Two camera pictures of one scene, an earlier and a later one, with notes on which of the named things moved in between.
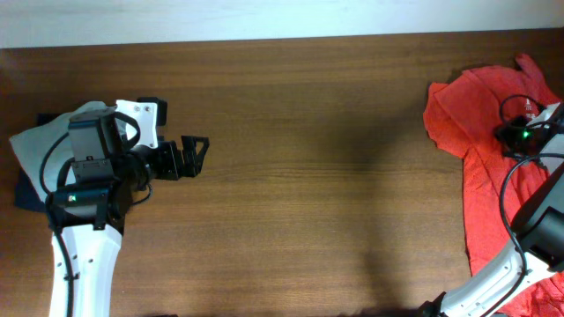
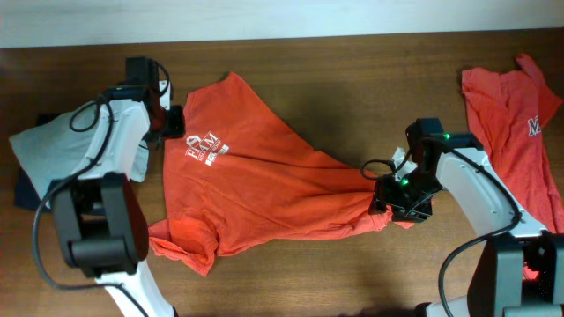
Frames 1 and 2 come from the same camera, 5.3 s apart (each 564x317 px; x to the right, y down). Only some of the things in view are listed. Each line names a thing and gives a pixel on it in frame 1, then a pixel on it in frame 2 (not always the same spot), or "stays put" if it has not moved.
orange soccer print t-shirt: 462,116 → 236,173
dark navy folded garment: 26,197 stays put
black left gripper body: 161,161 → 170,125
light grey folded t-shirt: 31,146 stays put
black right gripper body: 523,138 → 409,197
